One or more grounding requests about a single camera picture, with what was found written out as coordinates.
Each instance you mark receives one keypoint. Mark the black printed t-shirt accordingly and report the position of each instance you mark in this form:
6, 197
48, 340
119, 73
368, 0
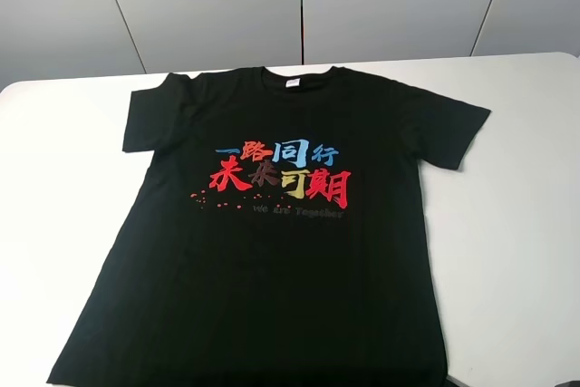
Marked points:
278, 237

